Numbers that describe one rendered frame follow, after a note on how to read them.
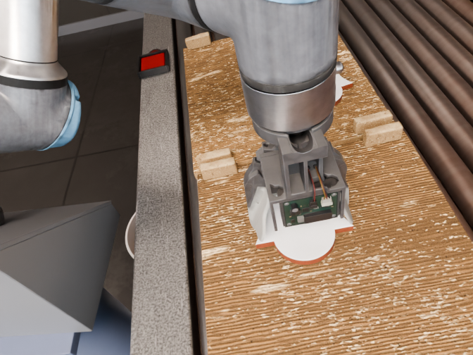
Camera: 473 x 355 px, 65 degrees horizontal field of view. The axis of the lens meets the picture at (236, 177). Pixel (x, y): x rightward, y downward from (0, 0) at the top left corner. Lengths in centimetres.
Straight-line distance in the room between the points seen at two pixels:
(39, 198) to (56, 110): 164
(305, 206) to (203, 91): 48
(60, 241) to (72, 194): 161
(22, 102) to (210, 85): 36
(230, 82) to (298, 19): 56
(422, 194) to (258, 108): 35
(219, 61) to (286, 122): 59
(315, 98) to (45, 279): 40
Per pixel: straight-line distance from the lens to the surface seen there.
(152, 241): 60
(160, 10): 31
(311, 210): 37
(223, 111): 73
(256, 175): 40
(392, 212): 56
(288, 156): 29
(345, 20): 98
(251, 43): 26
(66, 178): 227
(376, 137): 62
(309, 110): 29
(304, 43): 25
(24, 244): 51
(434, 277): 52
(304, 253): 45
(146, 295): 56
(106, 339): 88
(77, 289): 60
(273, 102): 28
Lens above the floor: 139
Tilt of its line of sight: 49 degrees down
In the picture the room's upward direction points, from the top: 16 degrees counter-clockwise
